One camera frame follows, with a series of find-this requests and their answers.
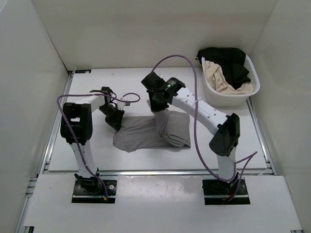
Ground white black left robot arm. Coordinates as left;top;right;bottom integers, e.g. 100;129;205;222
60;87;125;199

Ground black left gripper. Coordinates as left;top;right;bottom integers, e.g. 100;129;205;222
98;105;125;132

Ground black garment in basket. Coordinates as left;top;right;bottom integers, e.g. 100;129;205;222
196;47;251;89

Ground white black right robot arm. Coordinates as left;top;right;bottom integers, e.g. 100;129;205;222
141;72;240;194

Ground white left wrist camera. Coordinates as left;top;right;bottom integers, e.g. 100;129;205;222
116;99;131;110

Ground beige garment in basket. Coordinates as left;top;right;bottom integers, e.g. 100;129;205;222
204;61;253;95

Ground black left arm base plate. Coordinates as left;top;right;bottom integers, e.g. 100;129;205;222
71;180;117;204

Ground white laundry basket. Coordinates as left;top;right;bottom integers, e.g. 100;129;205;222
201;56;260;107

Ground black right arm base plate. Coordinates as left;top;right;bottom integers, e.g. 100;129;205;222
202;179;251;205

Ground grey trousers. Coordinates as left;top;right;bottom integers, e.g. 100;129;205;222
113;110;191;152

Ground dark label sticker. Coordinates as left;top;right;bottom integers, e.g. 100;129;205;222
75;69;91;74

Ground aluminium frame rail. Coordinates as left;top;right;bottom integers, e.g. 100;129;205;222
36;70;74;178

